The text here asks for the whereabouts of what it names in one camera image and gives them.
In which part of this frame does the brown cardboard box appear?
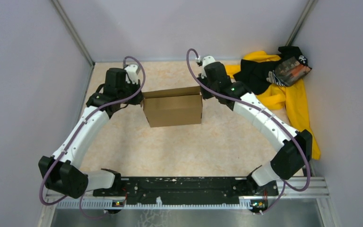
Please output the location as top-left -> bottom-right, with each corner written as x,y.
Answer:
142,86 -> 203,128

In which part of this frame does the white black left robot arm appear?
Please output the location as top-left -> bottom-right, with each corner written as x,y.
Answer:
38,64 -> 145,199

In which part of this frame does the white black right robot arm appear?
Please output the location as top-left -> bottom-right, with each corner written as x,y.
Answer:
196,55 -> 312,195

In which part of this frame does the black printed garment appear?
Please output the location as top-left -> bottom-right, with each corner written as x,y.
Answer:
232,46 -> 312,95

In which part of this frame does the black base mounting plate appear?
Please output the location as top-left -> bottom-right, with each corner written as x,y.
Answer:
93,176 -> 279,205

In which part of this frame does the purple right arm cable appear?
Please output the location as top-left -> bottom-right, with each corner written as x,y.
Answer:
186,48 -> 312,216

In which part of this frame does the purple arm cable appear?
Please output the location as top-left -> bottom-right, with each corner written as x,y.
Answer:
186,48 -> 312,216
39,55 -> 147,219

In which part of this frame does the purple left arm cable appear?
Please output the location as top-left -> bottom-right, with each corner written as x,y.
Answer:
39,55 -> 147,219

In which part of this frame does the aluminium frame rail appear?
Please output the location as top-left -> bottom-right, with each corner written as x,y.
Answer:
56,177 -> 329,212

